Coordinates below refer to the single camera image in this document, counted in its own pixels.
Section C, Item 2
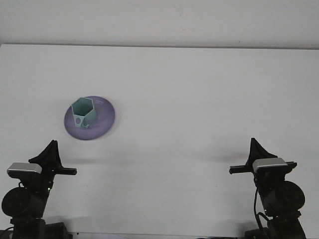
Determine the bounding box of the pale blue hexagonal cup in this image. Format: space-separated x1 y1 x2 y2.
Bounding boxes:
71 97 99 130

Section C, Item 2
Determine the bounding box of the purple round plate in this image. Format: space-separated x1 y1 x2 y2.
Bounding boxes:
64 96 117 141

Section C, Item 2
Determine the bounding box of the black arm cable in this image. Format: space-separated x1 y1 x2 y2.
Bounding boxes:
253 188 270 236
0 226 15 239

